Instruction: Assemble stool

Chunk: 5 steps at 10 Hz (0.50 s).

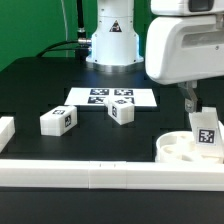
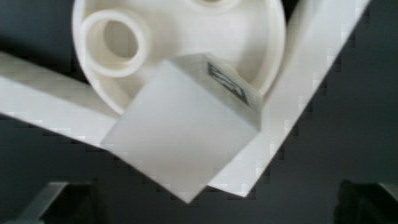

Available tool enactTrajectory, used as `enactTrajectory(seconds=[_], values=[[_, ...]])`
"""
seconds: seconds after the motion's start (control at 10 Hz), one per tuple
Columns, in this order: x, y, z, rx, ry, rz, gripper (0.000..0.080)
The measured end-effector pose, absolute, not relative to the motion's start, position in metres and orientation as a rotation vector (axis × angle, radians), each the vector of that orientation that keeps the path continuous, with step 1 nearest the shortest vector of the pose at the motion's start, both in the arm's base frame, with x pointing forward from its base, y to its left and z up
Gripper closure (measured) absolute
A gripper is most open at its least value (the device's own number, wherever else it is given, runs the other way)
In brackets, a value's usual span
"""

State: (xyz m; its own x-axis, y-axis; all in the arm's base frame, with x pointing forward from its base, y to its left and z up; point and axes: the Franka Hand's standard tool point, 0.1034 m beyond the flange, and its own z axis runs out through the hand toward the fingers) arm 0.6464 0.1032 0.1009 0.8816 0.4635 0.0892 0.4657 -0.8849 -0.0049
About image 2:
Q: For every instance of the white U-shaped fence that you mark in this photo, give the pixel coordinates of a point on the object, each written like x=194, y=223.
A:
x=54, y=102

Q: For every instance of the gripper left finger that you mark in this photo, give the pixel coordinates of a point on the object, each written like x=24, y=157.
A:
x=66, y=204

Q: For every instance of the white stool leg with tag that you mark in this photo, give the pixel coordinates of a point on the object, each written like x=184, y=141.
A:
x=189, y=123

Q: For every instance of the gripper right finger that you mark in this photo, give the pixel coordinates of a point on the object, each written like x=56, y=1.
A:
x=367, y=203

